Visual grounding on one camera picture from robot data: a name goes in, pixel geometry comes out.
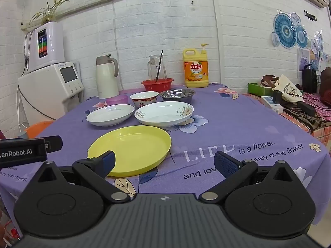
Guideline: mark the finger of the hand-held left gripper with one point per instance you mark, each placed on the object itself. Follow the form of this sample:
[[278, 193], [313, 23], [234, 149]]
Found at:
[[54, 143]]

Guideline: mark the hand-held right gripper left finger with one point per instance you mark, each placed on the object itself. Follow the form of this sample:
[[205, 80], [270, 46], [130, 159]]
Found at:
[[107, 163]]

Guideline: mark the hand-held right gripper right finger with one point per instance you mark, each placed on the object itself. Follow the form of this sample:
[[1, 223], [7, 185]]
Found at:
[[225, 165]]

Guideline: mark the yellow plastic plate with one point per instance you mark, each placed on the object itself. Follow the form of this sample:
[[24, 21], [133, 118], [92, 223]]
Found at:
[[134, 147]]

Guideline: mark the white plate with blue rim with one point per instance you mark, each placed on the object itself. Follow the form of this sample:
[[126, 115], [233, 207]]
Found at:
[[108, 115]]

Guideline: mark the white floral plate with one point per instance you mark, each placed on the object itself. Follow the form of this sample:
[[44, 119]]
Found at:
[[160, 113]]

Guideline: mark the red and white ceramic bowl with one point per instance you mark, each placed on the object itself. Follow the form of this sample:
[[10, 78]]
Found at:
[[144, 100]]

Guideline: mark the stainless steel bowl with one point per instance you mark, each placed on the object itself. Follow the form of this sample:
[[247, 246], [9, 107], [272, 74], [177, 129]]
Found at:
[[178, 97]]

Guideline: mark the orange plastic stool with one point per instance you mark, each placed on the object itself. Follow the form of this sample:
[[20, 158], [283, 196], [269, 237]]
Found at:
[[38, 129]]

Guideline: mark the purple floral tablecloth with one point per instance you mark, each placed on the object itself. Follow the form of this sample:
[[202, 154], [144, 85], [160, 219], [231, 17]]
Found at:
[[232, 124]]

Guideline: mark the white water dispenser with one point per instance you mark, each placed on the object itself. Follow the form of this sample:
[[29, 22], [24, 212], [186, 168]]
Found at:
[[44, 90]]

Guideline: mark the purple plastic bowl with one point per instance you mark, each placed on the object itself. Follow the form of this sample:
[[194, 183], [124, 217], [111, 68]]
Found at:
[[116, 100]]

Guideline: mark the white power strip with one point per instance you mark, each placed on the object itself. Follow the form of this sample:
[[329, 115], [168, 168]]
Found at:
[[271, 105]]

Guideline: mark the white thermos jug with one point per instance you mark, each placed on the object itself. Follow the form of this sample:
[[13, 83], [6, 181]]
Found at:
[[106, 80]]

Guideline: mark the green box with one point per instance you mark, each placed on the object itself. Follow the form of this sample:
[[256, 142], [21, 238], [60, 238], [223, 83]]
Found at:
[[256, 89]]

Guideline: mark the black plug adapter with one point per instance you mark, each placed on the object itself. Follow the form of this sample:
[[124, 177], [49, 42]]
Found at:
[[278, 97]]

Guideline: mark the red plastic bowl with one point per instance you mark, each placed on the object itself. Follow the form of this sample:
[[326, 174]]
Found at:
[[157, 85]]

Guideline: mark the white water purifier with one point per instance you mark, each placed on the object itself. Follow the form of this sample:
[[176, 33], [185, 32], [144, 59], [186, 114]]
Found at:
[[54, 46]]

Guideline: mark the yellow detergent bottle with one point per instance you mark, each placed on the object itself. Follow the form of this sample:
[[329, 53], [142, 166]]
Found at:
[[195, 73]]

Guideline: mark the black power brick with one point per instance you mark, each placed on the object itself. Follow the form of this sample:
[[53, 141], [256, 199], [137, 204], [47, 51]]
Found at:
[[306, 108]]

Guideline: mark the cream tote bag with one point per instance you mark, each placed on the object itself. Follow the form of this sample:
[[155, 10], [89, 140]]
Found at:
[[287, 86]]

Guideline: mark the pink patterned bed cover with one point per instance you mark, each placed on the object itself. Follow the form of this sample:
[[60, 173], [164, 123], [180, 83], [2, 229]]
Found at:
[[318, 126]]

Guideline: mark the clear glass jug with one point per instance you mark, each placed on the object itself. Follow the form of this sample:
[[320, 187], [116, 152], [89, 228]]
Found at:
[[153, 67]]

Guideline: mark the black stirring stick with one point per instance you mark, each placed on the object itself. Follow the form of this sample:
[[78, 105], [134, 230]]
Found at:
[[160, 62]]

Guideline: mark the black speaker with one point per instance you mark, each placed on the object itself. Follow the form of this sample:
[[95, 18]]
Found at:
[[309, 80]]

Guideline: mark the potted green plant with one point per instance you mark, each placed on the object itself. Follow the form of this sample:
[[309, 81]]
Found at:
[[47, 13]]

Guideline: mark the brown bag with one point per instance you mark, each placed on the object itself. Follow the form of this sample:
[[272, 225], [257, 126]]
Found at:
[[326, 82]]

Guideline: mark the large blue paper fan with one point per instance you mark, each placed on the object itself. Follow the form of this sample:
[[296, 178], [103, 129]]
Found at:
[[284, 29]]

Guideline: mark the small blue paper fan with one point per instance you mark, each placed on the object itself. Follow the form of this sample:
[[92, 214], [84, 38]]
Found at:
[[302, 36]]

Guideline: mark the wall picture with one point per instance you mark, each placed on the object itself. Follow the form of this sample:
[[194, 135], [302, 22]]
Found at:
[[303, 59]]

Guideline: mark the black wall hook rack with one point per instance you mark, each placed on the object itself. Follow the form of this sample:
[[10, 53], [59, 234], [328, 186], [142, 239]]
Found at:
[[310, 15]]

